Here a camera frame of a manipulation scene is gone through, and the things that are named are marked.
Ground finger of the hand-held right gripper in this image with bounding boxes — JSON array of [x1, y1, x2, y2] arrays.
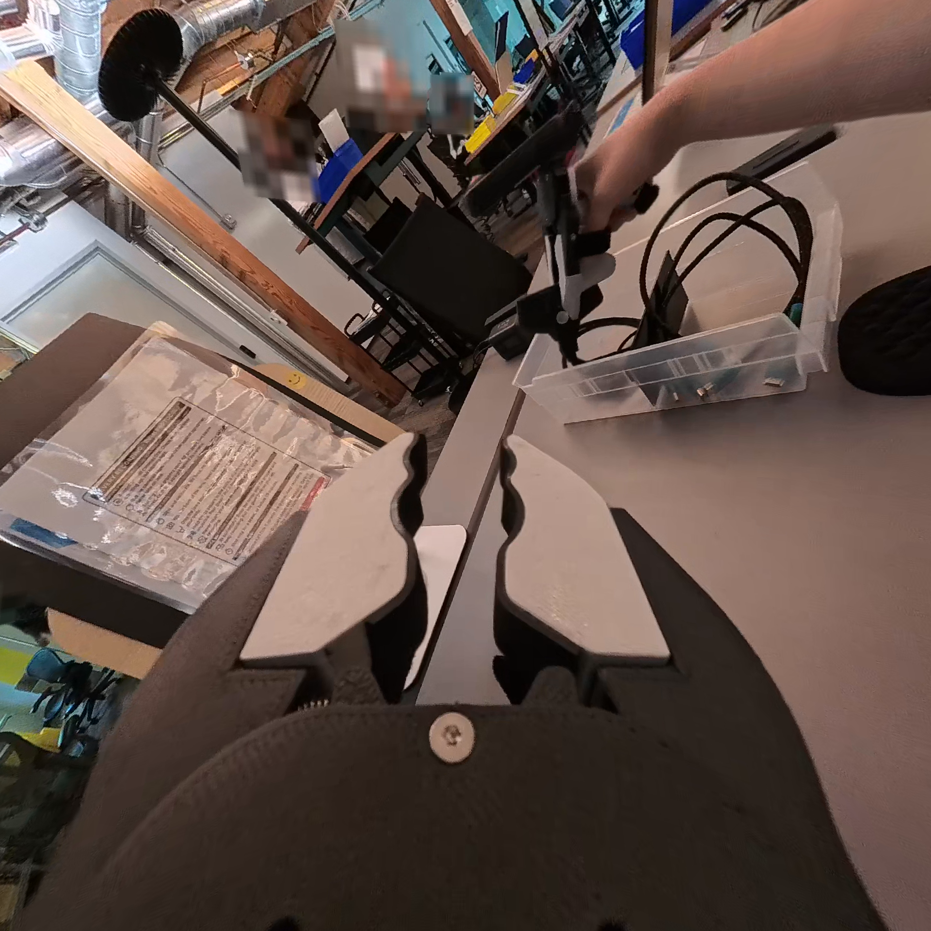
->
[[567, 252, 616, 322]]

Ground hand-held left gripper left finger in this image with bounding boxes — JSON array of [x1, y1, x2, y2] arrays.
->
[[239, 433, 429, 666]]

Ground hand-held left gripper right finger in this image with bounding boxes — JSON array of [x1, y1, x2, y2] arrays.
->
[[498, 435, 672, 664]]

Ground clear plastic organizer box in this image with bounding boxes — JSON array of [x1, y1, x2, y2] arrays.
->
[[513, 160, 845, 425]]

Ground person's right forearm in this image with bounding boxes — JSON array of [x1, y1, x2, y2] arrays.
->
[[640, 0, 931, 157]]

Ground person's right hand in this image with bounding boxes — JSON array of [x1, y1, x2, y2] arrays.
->
[[571, 109, 686, 230]]

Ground black flat plate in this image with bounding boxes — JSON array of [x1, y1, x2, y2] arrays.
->
[[642, 251, 693, 344]]

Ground grey battery charger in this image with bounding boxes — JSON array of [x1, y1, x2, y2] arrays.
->
[[486, 291, 557, 359]]

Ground black flat panel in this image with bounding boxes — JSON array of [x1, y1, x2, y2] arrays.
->
[[369, 195, 533, 343]]

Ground laminated instruction sheet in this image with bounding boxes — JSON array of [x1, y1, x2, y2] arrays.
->
[[0, 338, 379, 612]]

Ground wooden workbench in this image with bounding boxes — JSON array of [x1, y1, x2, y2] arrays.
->
[[294, 131, 437, 256]]

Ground blue storage bin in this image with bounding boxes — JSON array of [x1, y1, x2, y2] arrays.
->
[[316, 138, 365, 205]]

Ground cardboard box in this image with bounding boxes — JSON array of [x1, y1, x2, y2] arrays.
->
[[45, 607, 164, 679]]

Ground black textured oval pad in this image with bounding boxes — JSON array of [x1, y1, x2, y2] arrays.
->
[[836, 265, 931, 397]]

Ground wooden beam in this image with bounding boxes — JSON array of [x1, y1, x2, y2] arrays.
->
[[0, 58, 408, 408]]

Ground black ribbed disc on rod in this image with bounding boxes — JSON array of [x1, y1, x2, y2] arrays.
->
[[96, 11, 292, 219]]

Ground silver ventilation ducts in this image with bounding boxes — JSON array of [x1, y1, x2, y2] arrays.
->
[[0, 0, 306, 190]]

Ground black wire rack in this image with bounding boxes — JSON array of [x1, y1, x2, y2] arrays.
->
[[342, 291, 481, 408]]

